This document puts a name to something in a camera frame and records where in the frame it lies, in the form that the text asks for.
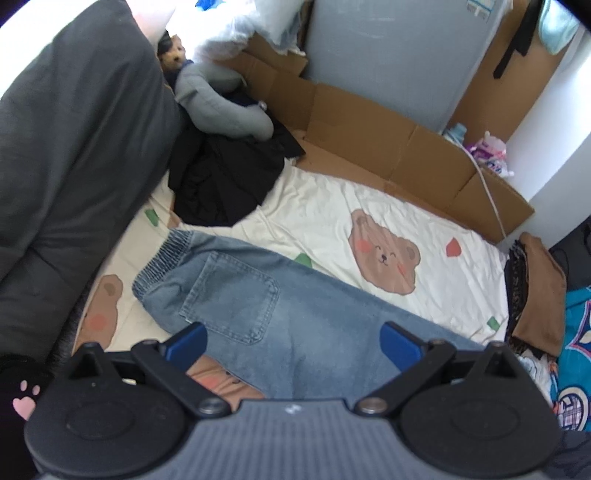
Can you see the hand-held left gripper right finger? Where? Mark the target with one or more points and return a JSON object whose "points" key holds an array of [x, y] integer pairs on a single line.
{"points": [[399, 344]]}

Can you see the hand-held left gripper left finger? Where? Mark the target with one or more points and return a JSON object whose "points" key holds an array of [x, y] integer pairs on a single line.
{"points": [[187, 344]]}

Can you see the blue denim pants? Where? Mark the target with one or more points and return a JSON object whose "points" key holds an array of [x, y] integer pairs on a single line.
{"points": [[286, 323]]}

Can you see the black lace garment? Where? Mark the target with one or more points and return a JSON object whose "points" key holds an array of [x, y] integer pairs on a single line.
{"points": [[513, 286]]}

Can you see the cream bear-print bedsheet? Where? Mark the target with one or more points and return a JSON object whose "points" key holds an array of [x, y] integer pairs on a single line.
{"points": [[323, 217]]}

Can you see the brown folded garment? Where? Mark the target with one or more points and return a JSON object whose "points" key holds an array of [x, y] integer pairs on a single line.
{"points": [[542, 295]]}

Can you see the black paw-print plush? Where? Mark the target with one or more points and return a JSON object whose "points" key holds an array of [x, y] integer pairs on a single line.
{"points": [[21, 387]]}

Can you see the teal printed blanket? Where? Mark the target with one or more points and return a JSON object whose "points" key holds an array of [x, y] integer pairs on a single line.
{"points": [[577, 350]]}

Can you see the black bag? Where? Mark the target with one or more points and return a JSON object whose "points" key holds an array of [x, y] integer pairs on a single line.
{"points": [[575, 254]]}

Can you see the purple white detergent bag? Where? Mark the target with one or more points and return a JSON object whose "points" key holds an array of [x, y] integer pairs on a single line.
{"points": [[491, 154]]}

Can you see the brown cardboard box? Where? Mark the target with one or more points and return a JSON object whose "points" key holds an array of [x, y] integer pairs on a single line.
{"points": [[369, 134]]}

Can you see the light blue bottle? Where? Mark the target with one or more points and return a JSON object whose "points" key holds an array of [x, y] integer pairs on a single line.
{"points": [[456, 134]]}

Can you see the grey neck pillow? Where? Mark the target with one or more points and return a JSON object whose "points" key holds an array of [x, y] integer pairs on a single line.
{"points": [[217, 106]]}

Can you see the tall cardboard sheet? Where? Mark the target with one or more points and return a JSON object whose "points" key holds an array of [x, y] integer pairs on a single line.
{"points": [[489, 101]]}

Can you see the small brown teddy bear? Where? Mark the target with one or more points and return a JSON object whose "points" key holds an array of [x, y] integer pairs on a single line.
{"points": [[174, 53]]}

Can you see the white pillow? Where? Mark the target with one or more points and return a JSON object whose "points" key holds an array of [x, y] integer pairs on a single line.
{"points": [[231, 32]]}

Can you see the light blue hanging cloth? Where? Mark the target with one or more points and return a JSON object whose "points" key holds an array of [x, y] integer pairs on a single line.
{"points": [[558, 25]]}

